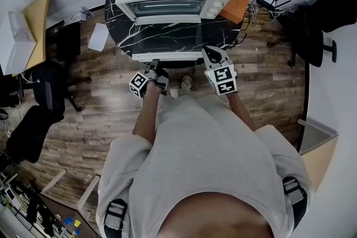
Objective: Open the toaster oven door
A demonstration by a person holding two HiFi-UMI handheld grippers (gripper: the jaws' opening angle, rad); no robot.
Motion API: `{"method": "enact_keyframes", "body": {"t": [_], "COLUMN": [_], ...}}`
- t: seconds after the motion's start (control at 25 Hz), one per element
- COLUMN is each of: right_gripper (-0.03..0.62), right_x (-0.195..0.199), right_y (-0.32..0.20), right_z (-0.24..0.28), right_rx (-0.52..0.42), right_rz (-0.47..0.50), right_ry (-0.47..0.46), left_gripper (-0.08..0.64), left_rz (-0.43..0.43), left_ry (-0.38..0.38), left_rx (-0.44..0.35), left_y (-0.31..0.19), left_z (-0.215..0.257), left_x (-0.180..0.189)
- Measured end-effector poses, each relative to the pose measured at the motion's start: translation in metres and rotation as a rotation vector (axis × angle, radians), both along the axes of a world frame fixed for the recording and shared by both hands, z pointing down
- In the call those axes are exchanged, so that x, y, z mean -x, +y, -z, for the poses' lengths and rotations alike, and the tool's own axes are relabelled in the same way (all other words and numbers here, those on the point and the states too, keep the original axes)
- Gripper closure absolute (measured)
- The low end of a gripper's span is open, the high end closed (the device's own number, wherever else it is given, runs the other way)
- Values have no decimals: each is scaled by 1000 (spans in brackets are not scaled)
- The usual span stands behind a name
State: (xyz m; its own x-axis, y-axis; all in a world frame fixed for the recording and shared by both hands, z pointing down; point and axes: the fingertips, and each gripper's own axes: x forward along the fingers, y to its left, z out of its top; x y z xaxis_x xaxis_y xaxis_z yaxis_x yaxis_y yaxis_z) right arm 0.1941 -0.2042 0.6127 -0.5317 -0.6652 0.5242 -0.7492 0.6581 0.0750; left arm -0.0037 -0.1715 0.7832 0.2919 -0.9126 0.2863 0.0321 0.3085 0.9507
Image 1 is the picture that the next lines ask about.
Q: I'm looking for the glass toaster oven door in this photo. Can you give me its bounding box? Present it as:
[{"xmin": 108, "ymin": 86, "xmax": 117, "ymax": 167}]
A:
[{"xmin": 131, "ymin": 16, "xmax": 204, "ymax": 62}]

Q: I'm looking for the grey black shoulder strap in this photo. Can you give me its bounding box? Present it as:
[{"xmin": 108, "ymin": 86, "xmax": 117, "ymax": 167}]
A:
[
  {"xmin": 281, "ymin": 176, "xmax": 308, "ymax": 205},
  {"xmin": 103, "ymin": 198, "xmax": 129, "ymax": 232}
]

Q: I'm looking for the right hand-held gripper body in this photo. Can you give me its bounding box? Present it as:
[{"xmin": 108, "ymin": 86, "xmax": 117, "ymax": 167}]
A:
[{"xmin": 204, "ymin": 59, "xmax": 239, "ymax": 96}]

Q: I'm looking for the person's right forearm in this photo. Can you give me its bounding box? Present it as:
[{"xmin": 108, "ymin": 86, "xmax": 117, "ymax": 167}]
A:
[{"xmin": 224, "ymin": 90, "xmax": 259, "ymax": 132}]

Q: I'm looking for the dark table with white legs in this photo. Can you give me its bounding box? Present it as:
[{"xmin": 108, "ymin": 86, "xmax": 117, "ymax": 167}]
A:
[{"xmin": 38, "ymin": 169, "xmax": 102, "ymax": 238}]

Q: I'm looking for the round black marble table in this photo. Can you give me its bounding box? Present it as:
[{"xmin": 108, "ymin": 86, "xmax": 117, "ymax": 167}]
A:
[{"xmin": 104, "ymin": 0, "xmax": 244, "ymax": 69}]

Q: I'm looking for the person's left forearm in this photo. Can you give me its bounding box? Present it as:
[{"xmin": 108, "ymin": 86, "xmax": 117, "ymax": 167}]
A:
[{"xmin": 132, "ymin": 81, "xmax": 163, "ymax": 146}]

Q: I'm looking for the person's grey shirt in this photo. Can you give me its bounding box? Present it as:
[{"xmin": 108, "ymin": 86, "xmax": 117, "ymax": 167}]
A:
[{"xmin": 96, "ymin": 93, "xmax": 313, "ymax": 238}]

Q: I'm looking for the white cardboard box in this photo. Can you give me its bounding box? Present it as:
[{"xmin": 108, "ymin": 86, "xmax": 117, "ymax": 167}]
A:
[{"xmin": 0, "ymin": 10, "xmax": 38, "ymax": 76}]

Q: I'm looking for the bundle of thin cables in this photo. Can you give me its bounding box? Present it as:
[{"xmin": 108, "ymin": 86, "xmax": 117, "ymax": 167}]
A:
[{"xmin": 242, "ymin": 1, "xmax": 283, "ymax": 37}]

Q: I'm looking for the person's neck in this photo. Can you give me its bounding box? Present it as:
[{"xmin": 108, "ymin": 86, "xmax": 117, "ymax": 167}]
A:
[{"xmin": 162, "ymin": 193, "xmax": 276, "ymax": 238}]

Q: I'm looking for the orange flat box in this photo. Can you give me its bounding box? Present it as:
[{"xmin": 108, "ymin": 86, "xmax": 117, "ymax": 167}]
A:
[{"xmin": 218, "ymin": 0, "xmax": 253, "ymax": 25}]

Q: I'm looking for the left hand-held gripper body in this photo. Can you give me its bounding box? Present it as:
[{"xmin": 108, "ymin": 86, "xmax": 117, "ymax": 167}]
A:
[{"xmin": 128, "ymin": 66, "xmax": 170, "ymax": 100}]

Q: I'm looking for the person's beige shoe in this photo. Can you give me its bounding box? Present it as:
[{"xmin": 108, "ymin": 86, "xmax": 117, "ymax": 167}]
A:
[{"xmin": 179, "ymin": 75, "xmax": 194, "ymax": 92}]

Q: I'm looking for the light wooden desk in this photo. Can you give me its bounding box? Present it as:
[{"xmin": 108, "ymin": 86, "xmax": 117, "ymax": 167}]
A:
[{"xmin": 20, "ymin": 0, "xmax": 51, "ymax": 77}]

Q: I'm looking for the white flat sheet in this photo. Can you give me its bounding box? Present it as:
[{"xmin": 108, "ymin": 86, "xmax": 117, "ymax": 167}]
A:
[{"xmin": 88, "ymin": 22, "xmax": 109, "ymax": 52}]

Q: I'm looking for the black office chair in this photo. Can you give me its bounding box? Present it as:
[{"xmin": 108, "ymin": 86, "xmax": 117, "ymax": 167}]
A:
[
  {"xmin": 286, "ymin": 0, "xmax": 357, "ymax": 68},
  {"xmin": 5, "ymin": 60, "xmax": 83, "ymax": 166}
]

